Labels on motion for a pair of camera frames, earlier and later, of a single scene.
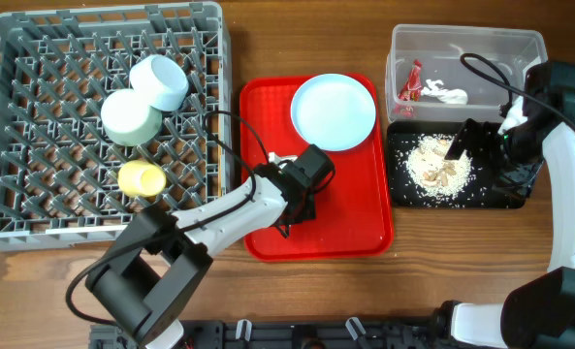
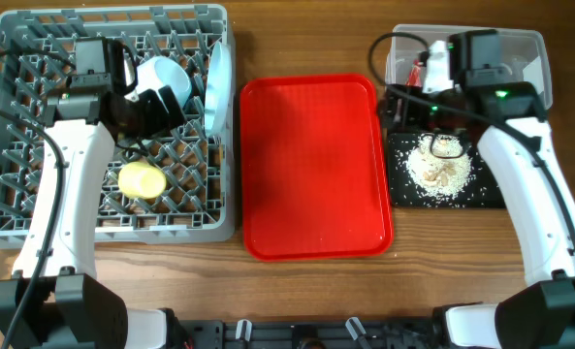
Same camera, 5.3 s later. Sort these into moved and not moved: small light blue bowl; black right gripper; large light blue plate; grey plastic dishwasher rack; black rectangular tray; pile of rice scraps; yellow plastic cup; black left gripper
Moved: large light blue plate; black left gripper; black right gripper
Not moved: small light blue bowl; grey plastic dishwasher rack; pile of rice scraps; black rectangular tray; yellow plastic cup
